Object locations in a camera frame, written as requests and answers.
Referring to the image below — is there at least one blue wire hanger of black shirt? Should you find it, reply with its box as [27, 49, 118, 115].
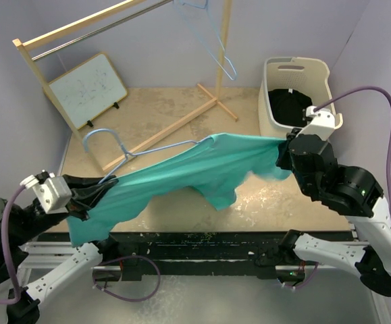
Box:
[172, 1, 238, 81]

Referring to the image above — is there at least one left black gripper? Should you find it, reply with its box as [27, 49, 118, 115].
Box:
[5, 172, 115, 246]

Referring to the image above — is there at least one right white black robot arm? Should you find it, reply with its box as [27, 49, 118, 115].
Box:
[276, 130, 391, 297]

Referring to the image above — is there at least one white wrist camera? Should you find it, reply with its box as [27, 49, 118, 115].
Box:
[299, 106, 336, 140]
[20, 170, 72, 214]

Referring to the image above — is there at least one small whiteboard wooden frame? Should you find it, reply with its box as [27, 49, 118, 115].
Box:
[49, 53, 128, 130]

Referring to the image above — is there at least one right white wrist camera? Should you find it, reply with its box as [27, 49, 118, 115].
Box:
[299, 106, 336, 140]

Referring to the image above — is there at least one wooden clothes rack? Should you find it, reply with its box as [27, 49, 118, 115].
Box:
[11, 0, 240, 173]

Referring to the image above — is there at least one aluminium frame rail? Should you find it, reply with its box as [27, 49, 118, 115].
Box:
[16, 138, 391, 324]

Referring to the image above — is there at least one cream plastic laundry basket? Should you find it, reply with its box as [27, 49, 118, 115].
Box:
[258, 57, 332, 138]

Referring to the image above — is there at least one teal t shirt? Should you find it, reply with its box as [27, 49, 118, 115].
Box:
[67, 133, 290, 246]

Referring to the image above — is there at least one black t shirt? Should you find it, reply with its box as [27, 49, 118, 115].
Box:
[268, 88, 313, 128]

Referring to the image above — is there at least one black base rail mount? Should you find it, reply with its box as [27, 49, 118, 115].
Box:
[94, 232, 312, 282]

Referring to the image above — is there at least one blue wire hanger of teal shirt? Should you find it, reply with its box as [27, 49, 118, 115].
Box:
[82, 128, 205, 184]

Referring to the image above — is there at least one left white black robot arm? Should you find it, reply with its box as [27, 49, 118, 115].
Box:
[0, 170, 118, 323]

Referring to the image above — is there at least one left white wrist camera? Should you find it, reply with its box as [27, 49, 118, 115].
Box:
[20, 170, 72, 214]

